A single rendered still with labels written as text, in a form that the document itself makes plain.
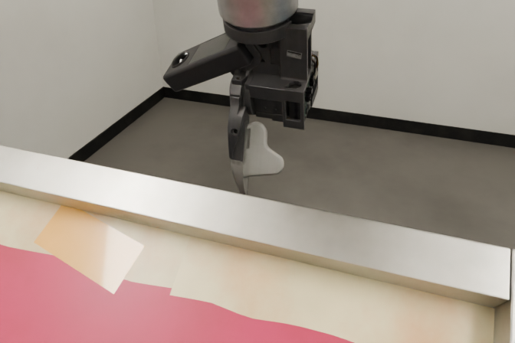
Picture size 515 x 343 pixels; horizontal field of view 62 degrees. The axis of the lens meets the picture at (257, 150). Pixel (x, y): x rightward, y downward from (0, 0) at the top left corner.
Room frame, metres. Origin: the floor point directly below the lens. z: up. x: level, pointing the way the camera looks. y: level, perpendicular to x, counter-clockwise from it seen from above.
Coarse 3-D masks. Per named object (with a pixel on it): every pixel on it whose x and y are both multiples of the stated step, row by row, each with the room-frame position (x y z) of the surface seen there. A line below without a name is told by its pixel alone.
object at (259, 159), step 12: (252, 132) 0.41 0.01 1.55; (264, 132) 0.41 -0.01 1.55; (252, 144) 0.41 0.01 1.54; (264, 144) 0.41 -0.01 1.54; (252, 156) 0.41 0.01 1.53; (264, 156) 0.40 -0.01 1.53; (276, 156) 0.40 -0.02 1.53; (240, 168) 0.40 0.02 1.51; (252, 168) 0.40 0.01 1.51; (264, 168) 0.40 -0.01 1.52; (276, 168) 0.40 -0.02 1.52; (240, 180) 0.40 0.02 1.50; (240, 192) 0.41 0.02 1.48
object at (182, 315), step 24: (168, 312) 0.24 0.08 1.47; (192, 312) 0.24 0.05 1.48; (216, 312) 0.24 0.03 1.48; (168, 336) 0.23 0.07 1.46; (192, 336) 0.22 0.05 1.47; (216, 336) 0.22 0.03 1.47; (240, 336) 0.22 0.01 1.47; (264, 336) 0.22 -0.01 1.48; (288, 336) 0.22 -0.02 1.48; (312, 336) 0.21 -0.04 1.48
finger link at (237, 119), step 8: (232, 96) 0.41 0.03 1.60; (240, 96) 0.41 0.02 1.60; (232, 104) 0.41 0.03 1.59; (240, 104) 0.41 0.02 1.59; (232, 112) 0.41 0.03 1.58; (240, 112) 0.41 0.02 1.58; (232, 120) 0.40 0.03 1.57; (240, 120) 0.40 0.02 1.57; (248, 120) 0.42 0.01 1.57; (232, 128) 0.40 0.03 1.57; (240, 128) 0.40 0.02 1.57; (232, 136) 0.40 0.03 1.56; (240, 136) 0.40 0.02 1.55; (232, 144) 0.40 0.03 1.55; (240, 144) 0.40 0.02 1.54; (232, 152) 0.40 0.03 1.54; (240, 152) 0.40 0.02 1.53; (240, 160) 0.40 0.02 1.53
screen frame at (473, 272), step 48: (48, 192) 0.32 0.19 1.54; (96, 192) 0.32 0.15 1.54; (144, 192) 0.31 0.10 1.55; (192, 192) 0.30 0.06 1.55; (240, 240) 0.27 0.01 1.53; (288, 240) 0.26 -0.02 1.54; (336, 240) 0.25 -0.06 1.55; (384, 240) 0.25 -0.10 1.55; (432, 240) 0.24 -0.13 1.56; (432, 288) 0.22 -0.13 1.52; (480, 288) 0.21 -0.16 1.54
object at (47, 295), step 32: (0, 256) 0.30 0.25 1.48; (32, 256) 0.30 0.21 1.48; (0, 288) 0.28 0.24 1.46; (32, 288) 0.27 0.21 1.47; (64, 288) 0.27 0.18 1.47; (96, 288) 0.27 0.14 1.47; (128, 288) 0.26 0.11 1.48; (160, 288) 0.26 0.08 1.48; (0, 320) 0.25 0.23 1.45; (32, 320) 0.25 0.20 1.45; (64, 320) 0.25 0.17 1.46; (96, 320) 0.24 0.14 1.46; (128, 320) 0.24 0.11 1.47; (160, 320) 0.24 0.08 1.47
